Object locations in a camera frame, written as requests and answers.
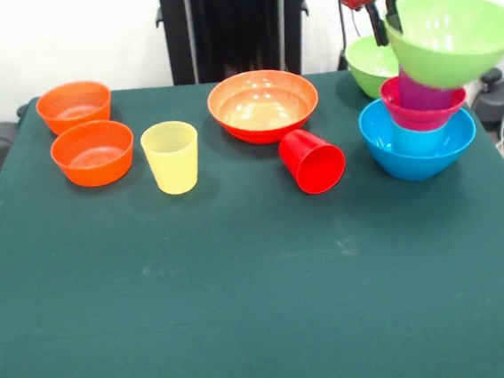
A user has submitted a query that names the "green bowl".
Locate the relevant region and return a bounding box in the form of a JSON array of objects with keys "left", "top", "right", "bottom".
[
  {"left": 343, "top": 31, "right": 404, "bottom": 103},
  {"left": 383, "top": 0, "right": 504, "bottom": 95}
]

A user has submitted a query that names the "purple cup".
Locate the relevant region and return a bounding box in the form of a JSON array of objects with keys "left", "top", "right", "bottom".
[{"left": 396, "top": 60, "right": 455, "bottom": 113}]

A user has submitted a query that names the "pink bowl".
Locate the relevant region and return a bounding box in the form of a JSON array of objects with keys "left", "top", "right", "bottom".
[{"left": 378, "top": 69, "right": 470, "bottom": 136}]

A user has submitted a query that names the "blue cup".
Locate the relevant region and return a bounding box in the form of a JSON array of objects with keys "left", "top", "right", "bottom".
[{"left": 390, "top": 118, "right": 454, "bottom": 161}]

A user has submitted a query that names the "large orange bowl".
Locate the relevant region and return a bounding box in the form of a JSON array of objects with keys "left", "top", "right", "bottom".
[{"left": 204, "top": 64, "right": 324, "bottom": 150}]

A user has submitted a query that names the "red cup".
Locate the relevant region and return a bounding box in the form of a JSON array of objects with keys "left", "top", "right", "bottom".
[{"left": 276, "top": 124, "right": 349, "bottom": 198}]

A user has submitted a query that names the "small orange bowl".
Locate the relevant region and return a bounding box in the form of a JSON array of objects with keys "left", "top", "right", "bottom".
[
  {"left": 47, "top": 117, "right": 139, "bottom": 192},
  {"left": 33, "top": 77, "right": 116, "bottom": 139}
]

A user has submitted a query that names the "blue bowl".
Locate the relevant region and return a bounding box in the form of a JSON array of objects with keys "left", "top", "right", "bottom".
[{"left": 356, "top": 89, "right": 481, "bottom": 187}]

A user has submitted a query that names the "yellow cup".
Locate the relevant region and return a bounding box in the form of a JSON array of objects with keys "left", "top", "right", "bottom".
[{"left": 138, "top": 117, "right": 204, "bottom": 198}]

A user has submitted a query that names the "dark green table cloth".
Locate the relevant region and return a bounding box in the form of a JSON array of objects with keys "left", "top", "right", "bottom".
[{"left": 0, "top": 52, "right": 504, "bottom": 378}]

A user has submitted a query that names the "black wall cable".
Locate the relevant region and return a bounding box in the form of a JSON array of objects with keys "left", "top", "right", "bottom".
[
  {"left": 350, "top": 8, "right": 366, "bottom": 40},
  {"left": 332, "top": 1, "right": 353, "bottom": 73}
]

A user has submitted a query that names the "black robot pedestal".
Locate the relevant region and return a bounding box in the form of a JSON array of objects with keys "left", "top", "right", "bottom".
[{"left": 154, "top": 0, "right": 316, "bottom": 89}]

